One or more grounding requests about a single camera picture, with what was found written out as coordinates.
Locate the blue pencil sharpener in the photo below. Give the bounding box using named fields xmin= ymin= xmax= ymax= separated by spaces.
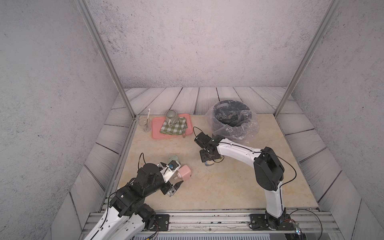
xmin=205 ymin=161 xmax=215 ymax=167

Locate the pink pencil sharpener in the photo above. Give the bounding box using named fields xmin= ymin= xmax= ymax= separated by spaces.
xmin=175 ymin=165 xmax=192 ymax=181

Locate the green white pencil sharpener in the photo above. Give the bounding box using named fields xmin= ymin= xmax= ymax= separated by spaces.
xmin=168 ymin=155 xmax=180 ymax=164

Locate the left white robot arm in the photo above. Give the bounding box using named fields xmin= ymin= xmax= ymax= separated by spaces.
xmin=86 ymin=156 xmax=192 ymax=240

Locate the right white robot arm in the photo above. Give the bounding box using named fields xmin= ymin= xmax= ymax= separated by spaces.
xmin=195 ymin=132 xmax=308 ymax=240

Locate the pink plastic tray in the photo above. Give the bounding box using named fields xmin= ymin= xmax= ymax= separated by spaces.
xmin=151 ymin=114 xmax=193 ymax=140

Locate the green checkered cloth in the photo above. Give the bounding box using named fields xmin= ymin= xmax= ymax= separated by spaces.
xmin=160 ymin=117 xmax=188 ymax=136

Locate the dark grey trash bin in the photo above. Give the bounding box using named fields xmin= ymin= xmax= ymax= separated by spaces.
xmin=212 ymin=100 xmax=253 ymax=131

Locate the clear plastic bin liner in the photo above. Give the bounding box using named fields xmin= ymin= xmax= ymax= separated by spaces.
xmin=205 ymin=100 xmax=260 ymax=143

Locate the ribbed grey cup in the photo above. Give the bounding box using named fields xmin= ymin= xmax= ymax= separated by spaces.
xmin=165 ymin=110 xmax=180 ymax=126

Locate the clear glass with stick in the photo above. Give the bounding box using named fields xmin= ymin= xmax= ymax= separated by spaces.
xmin=139 ymin=109 xmax=151 ymax=133

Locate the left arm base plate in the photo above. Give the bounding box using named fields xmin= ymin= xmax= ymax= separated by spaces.
xmin=144 ymin=214 xmax=170 ymax=232

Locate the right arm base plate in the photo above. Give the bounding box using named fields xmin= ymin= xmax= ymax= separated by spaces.
xmin=249 ymin=212 xmax=296 ymax=231

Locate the aluminium mounting rail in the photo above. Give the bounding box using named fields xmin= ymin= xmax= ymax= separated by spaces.
xmin=79 ymin=206 xmax=346 ymax=240

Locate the right metal frame post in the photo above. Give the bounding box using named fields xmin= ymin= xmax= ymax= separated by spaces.
xmin=274 ymin=0 xmax=342 ymax=119

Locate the metal frame post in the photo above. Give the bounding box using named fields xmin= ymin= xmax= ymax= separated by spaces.
xmin=75 ymin=0 xmax=136 ymax=118
xmin=274 ymin=0 xmax=342 ymax=119

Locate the left metal frame post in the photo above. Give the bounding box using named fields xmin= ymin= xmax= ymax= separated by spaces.
xmin=75 ymin=0 xmax=136 ymax=118

